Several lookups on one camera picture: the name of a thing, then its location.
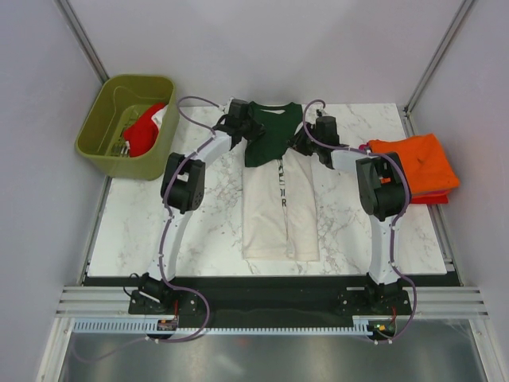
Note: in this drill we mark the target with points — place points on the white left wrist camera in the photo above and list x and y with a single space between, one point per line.
224 108

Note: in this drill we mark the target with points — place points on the aluminium frame post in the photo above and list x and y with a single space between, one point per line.
75 25
459 18

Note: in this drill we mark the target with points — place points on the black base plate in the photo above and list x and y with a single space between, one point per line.
280 301

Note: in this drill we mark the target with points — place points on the cream green Charlie Brown shirt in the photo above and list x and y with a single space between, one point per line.
279 208

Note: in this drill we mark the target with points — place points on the white slotted cable duct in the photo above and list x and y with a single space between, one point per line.
161 327

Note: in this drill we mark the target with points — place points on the red folded shirt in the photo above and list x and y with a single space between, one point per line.
435 198

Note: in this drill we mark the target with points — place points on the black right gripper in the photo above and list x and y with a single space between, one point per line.
297 142

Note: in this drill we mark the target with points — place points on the orange folded shirt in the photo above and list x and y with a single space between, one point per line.
424 162

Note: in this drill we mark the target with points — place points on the right aluminium frame post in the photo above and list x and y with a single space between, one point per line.
459 18

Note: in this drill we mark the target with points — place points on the red shirt in bin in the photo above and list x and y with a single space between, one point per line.
142 135

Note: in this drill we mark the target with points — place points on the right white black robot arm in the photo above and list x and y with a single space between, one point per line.
384 195

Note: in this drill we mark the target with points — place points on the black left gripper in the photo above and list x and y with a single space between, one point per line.
258 131

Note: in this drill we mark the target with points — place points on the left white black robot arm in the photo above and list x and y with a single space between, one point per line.
182 192

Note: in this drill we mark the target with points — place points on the left aluminium frame post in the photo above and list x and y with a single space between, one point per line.
75 25

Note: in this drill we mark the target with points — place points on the olive green plastic bin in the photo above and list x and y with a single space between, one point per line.
120 102

